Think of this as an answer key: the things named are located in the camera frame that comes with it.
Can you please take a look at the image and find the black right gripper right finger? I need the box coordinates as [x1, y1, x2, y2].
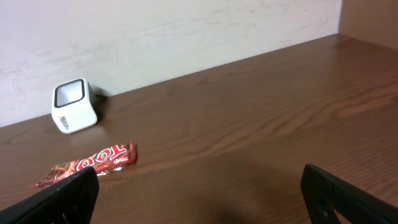
[300, 164, 397, 224]

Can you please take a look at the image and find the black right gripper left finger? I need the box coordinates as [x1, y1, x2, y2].
[1, 167, 99, 223]

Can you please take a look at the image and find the red chocolate bar wrapper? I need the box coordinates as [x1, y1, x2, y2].
[34, 142, 137, 188]

